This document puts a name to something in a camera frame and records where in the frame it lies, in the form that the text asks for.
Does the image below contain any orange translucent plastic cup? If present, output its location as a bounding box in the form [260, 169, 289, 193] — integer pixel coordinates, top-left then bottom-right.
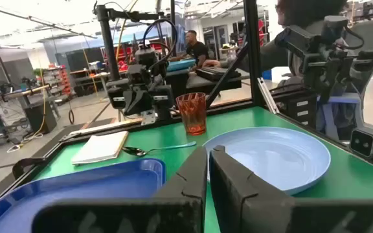
[175, 92, 208, 136]

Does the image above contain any light blue bin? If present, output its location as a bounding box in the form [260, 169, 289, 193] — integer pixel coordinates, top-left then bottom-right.
[166, 58, 197, 73]

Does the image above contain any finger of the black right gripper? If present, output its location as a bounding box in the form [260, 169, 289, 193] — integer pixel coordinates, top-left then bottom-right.
[140, 91, 155, 115]
[123, 90, 144, 115]

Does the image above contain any black keyboard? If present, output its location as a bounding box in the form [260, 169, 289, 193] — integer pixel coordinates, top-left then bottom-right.
[195, 66, 242, 82]

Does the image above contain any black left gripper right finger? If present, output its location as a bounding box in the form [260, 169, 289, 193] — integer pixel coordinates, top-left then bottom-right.
[209, 145, 373, 233]

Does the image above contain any blue plastic tray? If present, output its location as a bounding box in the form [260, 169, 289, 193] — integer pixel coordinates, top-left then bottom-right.
[0, 158, 167, 233]

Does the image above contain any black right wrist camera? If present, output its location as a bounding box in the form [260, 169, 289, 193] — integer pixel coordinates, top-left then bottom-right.
[126, 63, 147, 85]

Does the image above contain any spoon with light blue handle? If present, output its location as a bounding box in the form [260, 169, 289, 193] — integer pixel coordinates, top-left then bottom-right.
[122, 140, 198, 158]

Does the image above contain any black drawer unit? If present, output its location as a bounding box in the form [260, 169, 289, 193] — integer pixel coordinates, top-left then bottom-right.
[269, 85, 319, 129]

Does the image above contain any person's hand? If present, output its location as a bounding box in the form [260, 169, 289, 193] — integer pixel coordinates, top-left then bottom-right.
[202, 59, 221, 69]

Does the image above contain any black aluminium table frame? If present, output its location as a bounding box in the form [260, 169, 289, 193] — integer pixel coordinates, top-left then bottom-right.
[0, 0, 373, 211]

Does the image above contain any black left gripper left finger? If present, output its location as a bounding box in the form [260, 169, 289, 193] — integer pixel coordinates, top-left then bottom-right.
[32, 146, 209, 233]

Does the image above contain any person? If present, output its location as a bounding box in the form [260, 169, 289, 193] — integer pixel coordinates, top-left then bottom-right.
[169, 30, 210, 71]
[220, 0, 373, 98]

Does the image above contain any shelf with red bins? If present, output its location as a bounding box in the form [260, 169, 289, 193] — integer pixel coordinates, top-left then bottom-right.
[43, 65, 74, 98]

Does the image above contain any light blue plate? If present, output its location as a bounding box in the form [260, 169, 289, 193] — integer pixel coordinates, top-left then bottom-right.
[202, 126, 332, 197]

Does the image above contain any black table-level camera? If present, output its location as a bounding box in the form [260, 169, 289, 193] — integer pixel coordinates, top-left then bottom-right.
[349, 127, 373, 162]

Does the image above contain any black floor box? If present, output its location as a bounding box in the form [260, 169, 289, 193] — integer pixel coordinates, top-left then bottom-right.
[23, 101, 58, 135]

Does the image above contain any white notebook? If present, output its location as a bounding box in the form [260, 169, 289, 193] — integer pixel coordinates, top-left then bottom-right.
[71, 130, 130, 166]

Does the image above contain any dark desk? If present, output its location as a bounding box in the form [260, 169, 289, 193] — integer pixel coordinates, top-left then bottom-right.
[165, 67, 251, 98]

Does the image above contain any green table mat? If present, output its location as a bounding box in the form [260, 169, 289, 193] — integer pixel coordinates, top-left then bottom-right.
[32, 105, 373, 233]

